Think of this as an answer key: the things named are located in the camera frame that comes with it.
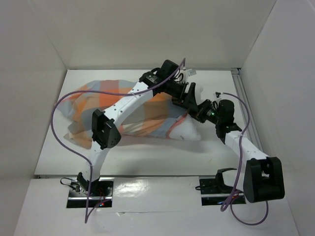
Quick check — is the checkered orange grey pillowcase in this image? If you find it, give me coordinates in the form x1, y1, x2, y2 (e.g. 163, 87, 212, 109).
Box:
60, 79, 190, 150

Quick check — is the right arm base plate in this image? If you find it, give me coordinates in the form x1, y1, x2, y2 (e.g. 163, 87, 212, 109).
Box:
195, 168, 236, 206

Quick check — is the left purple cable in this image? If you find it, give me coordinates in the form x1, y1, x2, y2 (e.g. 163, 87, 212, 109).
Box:
50, 58, 187, 224

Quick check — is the white pillow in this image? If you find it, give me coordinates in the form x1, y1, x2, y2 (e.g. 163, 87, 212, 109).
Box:
165, 98, 201, 141

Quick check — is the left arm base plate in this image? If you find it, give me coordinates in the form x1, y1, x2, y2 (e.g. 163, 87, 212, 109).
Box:
60, 177, 114, 208

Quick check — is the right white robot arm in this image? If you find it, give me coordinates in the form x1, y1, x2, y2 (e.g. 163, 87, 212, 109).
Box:
197, 99, 285, 203

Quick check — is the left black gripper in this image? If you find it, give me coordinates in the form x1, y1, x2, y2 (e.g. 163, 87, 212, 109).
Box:
163, 78, 197, 111

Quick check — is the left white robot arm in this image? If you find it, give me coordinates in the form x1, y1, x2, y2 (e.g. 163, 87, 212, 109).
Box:
77, 59, 198, 196

